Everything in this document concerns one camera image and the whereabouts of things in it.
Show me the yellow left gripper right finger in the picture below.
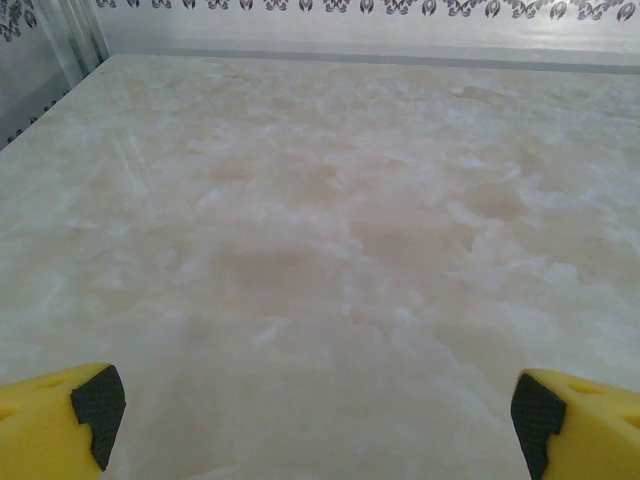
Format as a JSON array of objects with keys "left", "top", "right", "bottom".
[{"left": 510, "top": 368, "right": 640, "bottom": 480}]

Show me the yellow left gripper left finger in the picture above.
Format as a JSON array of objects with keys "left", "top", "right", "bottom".
[{"left": 0, "top": 363, "right": 127, "bottom": 480}]

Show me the aluminium frame post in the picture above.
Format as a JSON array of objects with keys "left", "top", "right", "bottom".
[{"left": 42, "top": 0, "right": 111, "bottom": 96}]

